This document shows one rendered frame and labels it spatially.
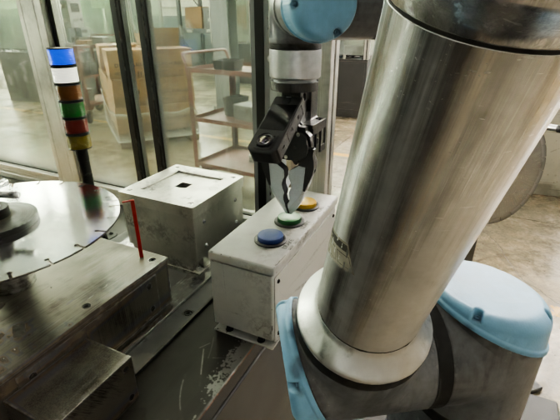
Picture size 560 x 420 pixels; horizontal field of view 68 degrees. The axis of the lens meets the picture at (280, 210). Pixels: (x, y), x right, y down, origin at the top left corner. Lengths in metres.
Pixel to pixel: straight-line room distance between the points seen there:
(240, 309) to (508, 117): 0.53
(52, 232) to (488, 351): 0.53
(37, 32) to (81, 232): 0.73
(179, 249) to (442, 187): 0.67
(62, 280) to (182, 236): 0.22
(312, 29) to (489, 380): 0.38
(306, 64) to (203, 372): 0.46
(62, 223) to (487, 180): 0.56
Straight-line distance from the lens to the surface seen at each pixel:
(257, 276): 0.60
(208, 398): 0.61
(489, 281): 0.46
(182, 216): 0.77
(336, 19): 0.48
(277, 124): 0.58
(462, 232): 0.23
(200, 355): 0.67
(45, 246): 0.60
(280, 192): 0.67
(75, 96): 0.90
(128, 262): 0.72
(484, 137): 0.19
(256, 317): 0.64
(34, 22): 1.24
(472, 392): 0.44
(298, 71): 0.60
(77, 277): 0.71
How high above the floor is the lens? 1.21
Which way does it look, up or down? 25 degrees down
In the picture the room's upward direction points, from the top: straight up
